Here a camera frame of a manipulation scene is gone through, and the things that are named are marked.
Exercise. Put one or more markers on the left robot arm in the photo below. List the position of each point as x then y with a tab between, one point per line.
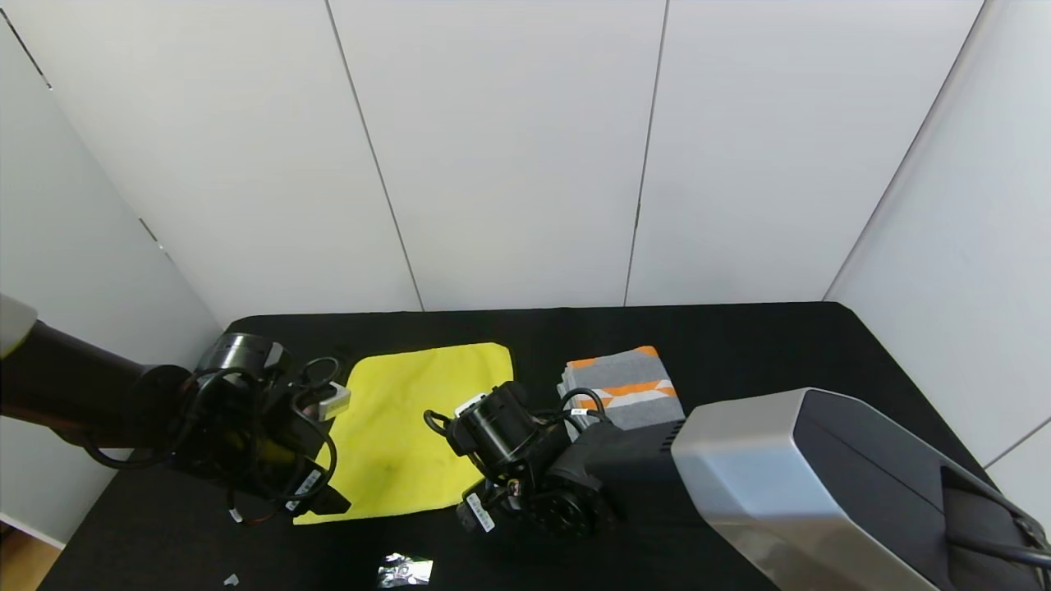
82	386

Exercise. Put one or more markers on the grey towel with orange stripe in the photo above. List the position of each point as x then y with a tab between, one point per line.
624	386

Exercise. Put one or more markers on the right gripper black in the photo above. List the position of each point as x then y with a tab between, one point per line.
479	513

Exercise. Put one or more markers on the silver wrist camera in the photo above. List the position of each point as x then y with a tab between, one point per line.
470	404
332	400

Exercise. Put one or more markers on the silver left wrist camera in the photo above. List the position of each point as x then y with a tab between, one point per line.
332	400

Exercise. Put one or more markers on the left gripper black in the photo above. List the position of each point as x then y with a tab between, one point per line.
309	486

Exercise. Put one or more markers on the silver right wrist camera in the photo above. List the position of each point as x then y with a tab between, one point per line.
470	404

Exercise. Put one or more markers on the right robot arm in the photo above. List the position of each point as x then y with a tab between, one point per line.
821	484

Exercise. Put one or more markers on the yellow microfibre towel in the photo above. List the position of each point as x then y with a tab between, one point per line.
394	435

